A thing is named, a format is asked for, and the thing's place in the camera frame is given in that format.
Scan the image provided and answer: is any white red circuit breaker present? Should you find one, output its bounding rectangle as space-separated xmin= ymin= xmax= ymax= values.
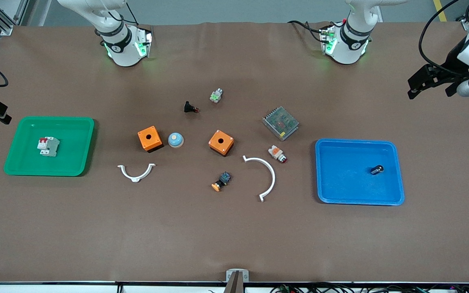
xmin=37 ymin=136 xmax=60 ymax=157

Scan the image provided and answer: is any green plastic tray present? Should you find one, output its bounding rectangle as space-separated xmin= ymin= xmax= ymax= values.
xmin=4 ymin=116 xmax=95 ymax=177

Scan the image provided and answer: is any blue plastic tray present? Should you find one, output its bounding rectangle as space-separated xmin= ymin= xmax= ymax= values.
xmin=315 ymin=138 xmax=405 ymax=206

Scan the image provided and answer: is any metal mesh power supply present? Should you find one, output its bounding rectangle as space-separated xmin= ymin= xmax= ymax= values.
xmin=262 ymin=106 xmax=300 ymax=142

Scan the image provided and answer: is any red orange indicator light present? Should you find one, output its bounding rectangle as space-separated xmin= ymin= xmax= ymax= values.
xmin=268 ymin=145 xmax=288 ymax=164

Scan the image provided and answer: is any orange cap push button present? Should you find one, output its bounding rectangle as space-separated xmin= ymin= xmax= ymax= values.
xmin=211 ymin=171 xmax=232 ymax=192

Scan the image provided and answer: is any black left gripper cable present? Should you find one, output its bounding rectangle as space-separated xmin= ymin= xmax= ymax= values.
xmin=419 ymin=0 xmax=469 ymax=78

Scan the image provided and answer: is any black arm base cable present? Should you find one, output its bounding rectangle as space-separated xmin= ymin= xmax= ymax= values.
xmin=287 ymin=20 xmax=327 ymax=43

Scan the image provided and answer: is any small white curved bracket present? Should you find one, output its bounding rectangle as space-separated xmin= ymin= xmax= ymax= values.
xmin=117 ymin=163 xmax=156 ymax=183

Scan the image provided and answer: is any orange button enclosure box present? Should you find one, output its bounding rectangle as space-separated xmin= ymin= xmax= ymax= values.
xmin=208 ymin=130 xmax=235 ymax=157
xmin=138 ymin=126 xmax=164 ymax=153

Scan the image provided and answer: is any large white curved bracket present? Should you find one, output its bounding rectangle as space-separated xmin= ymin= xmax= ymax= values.
xmin=242 ymin=155 xmax=276 ymax=203

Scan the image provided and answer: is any black cable bundle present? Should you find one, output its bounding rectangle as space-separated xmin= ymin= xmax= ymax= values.
xmin=271 ymin=283 xmax=469 ymax=293

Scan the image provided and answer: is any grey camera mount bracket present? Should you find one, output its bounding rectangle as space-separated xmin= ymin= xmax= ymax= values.
xmin=226 ymin=269 xmax=250 ymax=293

